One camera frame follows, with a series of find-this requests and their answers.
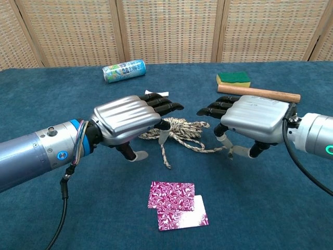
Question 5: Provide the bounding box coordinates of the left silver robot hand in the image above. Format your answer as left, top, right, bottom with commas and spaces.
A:
86, 92, 185, 163

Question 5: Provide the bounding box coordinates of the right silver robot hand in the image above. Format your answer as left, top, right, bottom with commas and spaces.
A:
196, 94, 298, 159

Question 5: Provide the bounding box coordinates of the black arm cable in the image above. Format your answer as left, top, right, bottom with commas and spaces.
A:
44, 162, 78, 250
282, 103, 333, 197

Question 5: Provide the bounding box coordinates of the magenta white patterned card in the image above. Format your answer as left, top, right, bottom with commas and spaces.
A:
157, 194, 209, 232

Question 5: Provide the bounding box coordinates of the light blue drink can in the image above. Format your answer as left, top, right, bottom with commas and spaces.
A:
101, 59, 147, 84

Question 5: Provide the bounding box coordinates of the wooden rolling pin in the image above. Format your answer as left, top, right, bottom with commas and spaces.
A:
217, 85, 301, 104

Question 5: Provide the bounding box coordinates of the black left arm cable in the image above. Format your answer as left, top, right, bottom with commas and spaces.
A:
44, 162, 78, 250

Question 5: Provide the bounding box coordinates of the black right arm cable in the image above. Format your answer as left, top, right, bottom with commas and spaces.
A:
282, 103, 333, 197

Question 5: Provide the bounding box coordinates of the teal table cloth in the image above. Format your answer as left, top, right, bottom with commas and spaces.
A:
0, 60, 333, 250

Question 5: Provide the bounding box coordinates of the woven folding screen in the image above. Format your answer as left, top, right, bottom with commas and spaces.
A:
0, 0, 333, 71

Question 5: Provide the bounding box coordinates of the braided beige rope bundle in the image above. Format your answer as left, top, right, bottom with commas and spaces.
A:
138, 117, 234, 169

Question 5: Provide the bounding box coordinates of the green yellow sponge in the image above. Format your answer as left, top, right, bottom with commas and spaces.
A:
216, 71, 251, 89

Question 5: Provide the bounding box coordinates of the small white pink block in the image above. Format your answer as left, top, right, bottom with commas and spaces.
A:
144, 89, 170, 97

